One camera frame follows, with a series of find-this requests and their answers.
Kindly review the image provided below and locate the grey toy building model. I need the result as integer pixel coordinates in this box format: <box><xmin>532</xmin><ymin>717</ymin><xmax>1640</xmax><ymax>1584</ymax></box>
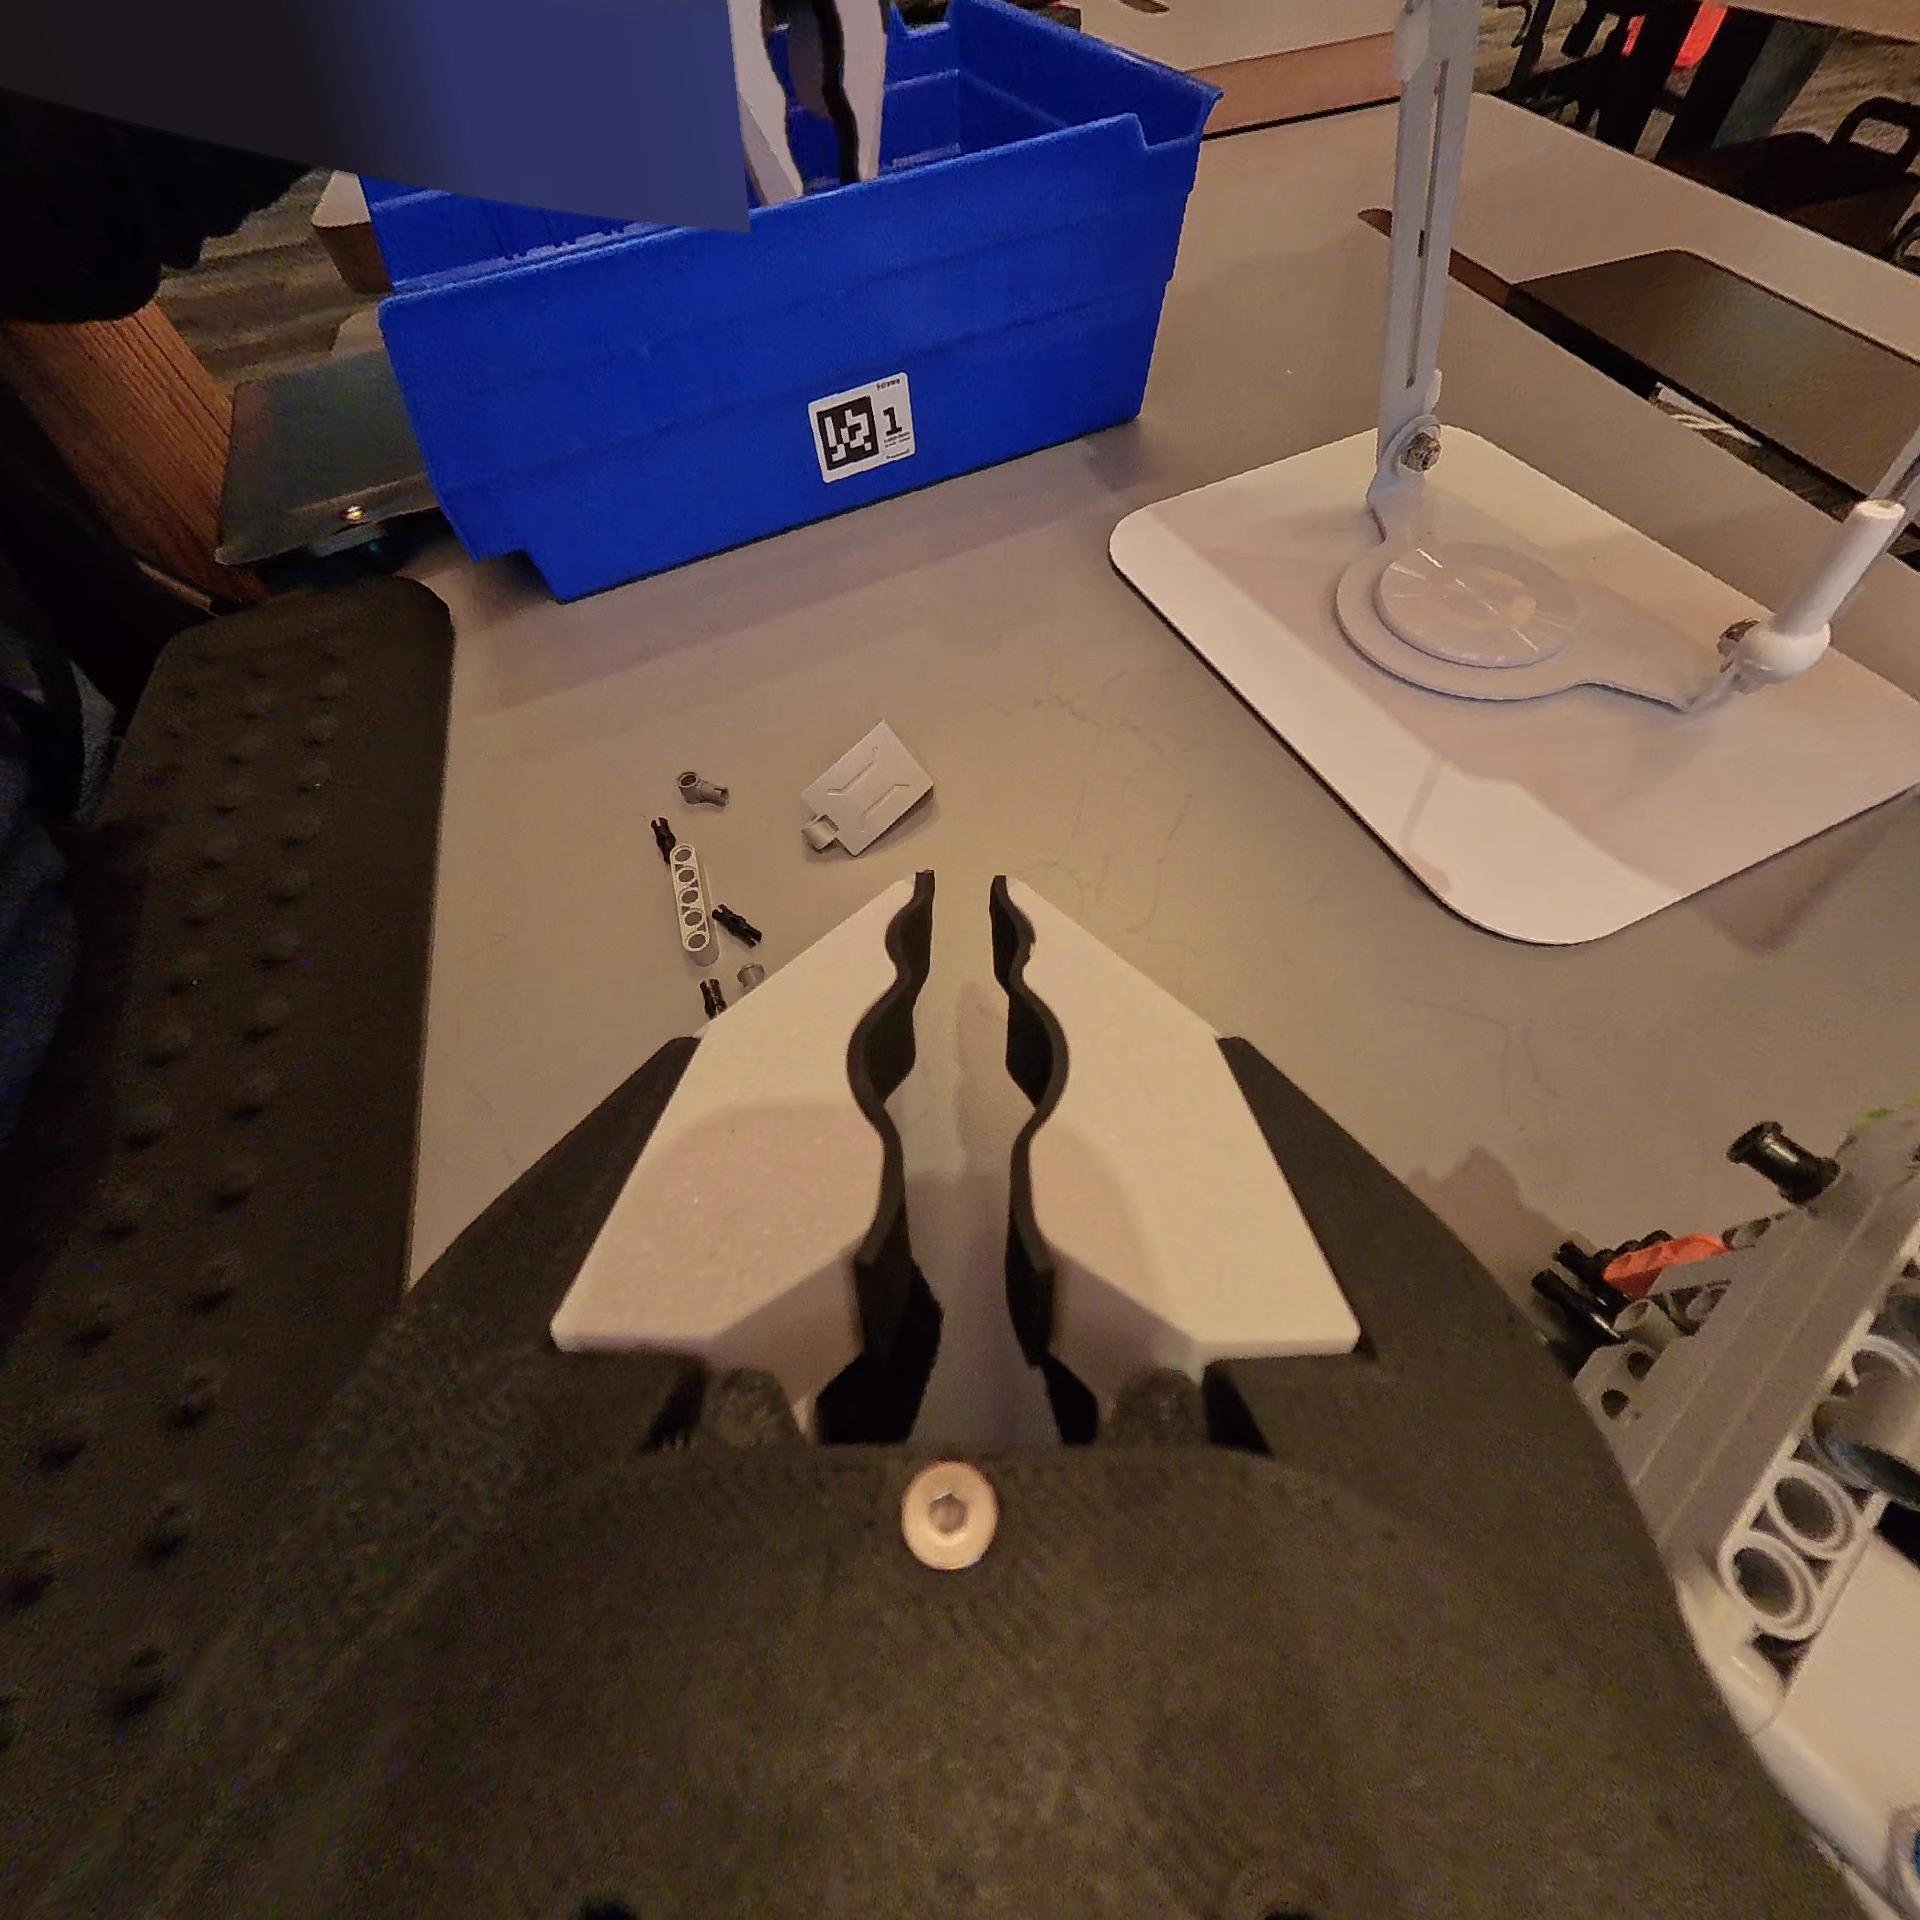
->
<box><xmin>1530</xmin><ymin>1101</ymin><xmax>1920</xmax><ymax>1920</ymax></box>

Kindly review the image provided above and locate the black dimpled pad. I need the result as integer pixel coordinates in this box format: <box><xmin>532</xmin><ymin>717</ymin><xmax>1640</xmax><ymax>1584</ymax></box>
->
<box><xmin>0</xmin><ymin>576</ymin><xmax>454</xmax><ymax>1726</ymax></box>

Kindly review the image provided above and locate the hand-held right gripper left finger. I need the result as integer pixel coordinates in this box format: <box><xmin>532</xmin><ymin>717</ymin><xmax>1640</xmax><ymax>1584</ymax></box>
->
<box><xmin>550</xmin><ymin>870</ymin><xmax>942</xmax><ymax>1431</ymax></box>

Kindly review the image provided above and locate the metal plate with caster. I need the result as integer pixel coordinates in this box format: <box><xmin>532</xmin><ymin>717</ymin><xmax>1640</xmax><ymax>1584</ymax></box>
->
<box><xmin>218</xmin><ymin>352</ymin><xmax>440</xmax><ymax>566</ymax></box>

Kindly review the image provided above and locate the grey curved toy panel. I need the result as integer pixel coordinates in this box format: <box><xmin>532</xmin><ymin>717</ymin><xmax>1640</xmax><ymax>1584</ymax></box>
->
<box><xmin>798</xmin><ymin>719</ymin><xmax>940</xmax><ymax>857</ymax></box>

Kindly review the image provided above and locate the white desk stand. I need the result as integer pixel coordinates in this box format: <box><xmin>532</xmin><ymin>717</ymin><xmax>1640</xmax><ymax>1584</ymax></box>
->
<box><xmin>1110</xmin><ymin>0</ymin><xmax>1920</xmax><ymax>947</ymax></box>

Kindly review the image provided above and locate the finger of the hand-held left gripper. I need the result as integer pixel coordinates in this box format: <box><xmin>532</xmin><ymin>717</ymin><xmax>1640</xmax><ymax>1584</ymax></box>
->
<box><xmin>730</xmin><ymin>0</ymin><xmax>823</xmax><ymax>205</ymax></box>
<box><xmin>817</xmin><ymin>0</ymin><xmax>892</xmax><ymax>184</ymax></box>

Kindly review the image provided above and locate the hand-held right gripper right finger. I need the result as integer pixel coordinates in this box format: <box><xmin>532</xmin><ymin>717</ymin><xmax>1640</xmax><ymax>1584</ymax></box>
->
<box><xmin>988</xmin><ymin>874</ymin><xmax>1365</xmax><ymax>1431</ymax></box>

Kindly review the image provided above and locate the ribbed wooden cabinet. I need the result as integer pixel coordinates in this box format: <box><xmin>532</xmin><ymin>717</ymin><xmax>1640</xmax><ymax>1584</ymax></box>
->
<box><xmin>0</xmin><ymin>300</ymin><xmax>272</xmax><ymax>602</ymax></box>

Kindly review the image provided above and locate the dark flat panel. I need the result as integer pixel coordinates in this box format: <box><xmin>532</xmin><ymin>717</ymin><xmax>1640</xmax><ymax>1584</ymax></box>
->
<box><xmin>1356</xmin><ymin>207</ymin><xmax>1920</xmax><ymax>498</ymax></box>

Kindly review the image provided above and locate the blue plastic bin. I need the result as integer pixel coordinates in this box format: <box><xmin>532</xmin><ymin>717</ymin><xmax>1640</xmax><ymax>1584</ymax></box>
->
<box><xmin>362</xmin><ymin>0</ymin><xmax>1224</xmax><ymax>605</ymax></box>

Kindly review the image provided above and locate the white printed tag label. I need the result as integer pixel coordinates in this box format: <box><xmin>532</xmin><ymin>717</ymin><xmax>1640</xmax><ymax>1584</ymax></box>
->
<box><xmin>806</xmin><ymin>372</ymin><xmax>915</xmax><ymax>485</ymax></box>

